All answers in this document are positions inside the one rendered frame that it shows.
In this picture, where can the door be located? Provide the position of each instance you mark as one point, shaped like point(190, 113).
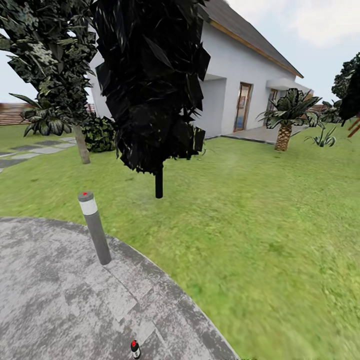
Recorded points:
point(271, 96)
point(243, 97)

